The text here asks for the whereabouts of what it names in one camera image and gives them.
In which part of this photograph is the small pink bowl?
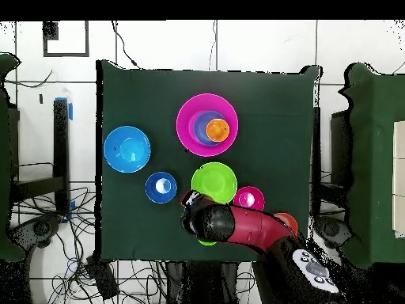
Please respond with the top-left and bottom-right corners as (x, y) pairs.
(233, 185), (266, 212)

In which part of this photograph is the black pedestal foot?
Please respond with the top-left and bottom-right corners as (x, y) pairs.
(7, 215), (62, 251)
(314, 215), (354, 249)

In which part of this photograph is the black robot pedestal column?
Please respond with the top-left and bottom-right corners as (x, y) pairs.
(165, 260), (240, 304)

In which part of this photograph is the lime green bowl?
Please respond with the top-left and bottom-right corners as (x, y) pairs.
(191, 161), (238, 206)

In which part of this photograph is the large light blue bowl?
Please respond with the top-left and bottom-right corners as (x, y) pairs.
(103, 125), (152, 174)

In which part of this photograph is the black power brick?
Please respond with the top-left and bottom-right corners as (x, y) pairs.
(86, 256), (120, 300)

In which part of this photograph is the orange bowl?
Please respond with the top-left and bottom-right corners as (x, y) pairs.
(273, 212), (299, 238)

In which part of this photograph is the orange cup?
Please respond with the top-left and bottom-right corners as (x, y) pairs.
(206, 118), (231, 143)

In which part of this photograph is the black stand with blue tape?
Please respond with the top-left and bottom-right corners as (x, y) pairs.
(9, 97), (74, 224)

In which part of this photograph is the black floor cable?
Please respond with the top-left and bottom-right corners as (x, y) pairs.
(110, 21), (142, 69)

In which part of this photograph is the dark green tablecloth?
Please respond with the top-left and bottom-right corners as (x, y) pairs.
(95, 59), (322, 265)

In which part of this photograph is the green cloth covered side table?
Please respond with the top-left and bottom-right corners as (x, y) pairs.
(338, 63), (405, 268)
(0, 51), (25, 263)

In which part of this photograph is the large pink bowl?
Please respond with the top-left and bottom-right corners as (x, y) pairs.
(176, 93), (240, 158)

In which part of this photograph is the dark blue bowl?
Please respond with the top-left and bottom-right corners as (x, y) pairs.
(145, 171), (178, 204)

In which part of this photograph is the tangle of black cables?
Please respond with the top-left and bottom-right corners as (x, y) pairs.
(12, 186), (167, 304)

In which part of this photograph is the small light blue bowl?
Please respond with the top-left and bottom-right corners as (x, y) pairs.
(188, 109), (231, 147)

